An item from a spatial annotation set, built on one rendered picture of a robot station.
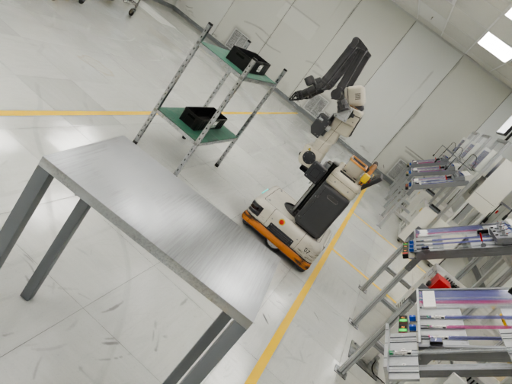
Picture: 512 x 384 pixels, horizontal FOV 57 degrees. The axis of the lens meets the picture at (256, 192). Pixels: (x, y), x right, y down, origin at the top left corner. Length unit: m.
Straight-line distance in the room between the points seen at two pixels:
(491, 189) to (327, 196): 3.60
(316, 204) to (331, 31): 7.79
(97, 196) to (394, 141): 9.79
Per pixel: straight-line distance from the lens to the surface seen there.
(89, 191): 1.31
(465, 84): 10.87
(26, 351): 1.97
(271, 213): 3.66
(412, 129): 10.81
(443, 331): 2.38
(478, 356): 2.25
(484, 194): 6.85
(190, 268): 1.27
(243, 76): 3.45
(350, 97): 3.67
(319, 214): 3.62
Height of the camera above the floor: 1.44
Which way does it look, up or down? 18 degrees down
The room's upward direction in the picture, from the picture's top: 38 degrees clockwise
